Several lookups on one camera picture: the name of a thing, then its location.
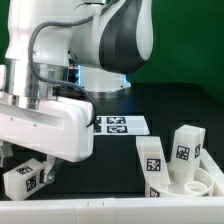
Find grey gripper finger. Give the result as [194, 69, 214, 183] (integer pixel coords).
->
[43, 155, 63, 184]
[0, 140, 13, 167]

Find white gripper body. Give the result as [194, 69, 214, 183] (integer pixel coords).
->
[0, 92, 94, 162]

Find white round stool seat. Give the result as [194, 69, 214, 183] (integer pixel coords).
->
[145, 168, 214, 198]

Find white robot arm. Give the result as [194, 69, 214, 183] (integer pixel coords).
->
[0, 0, 153, 162]

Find white fiducial marker sheet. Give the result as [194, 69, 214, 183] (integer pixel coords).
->
[95, 116, 150, 136]

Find white L-shaped fence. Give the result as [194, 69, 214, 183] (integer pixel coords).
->
[0, 151, 224, 224]

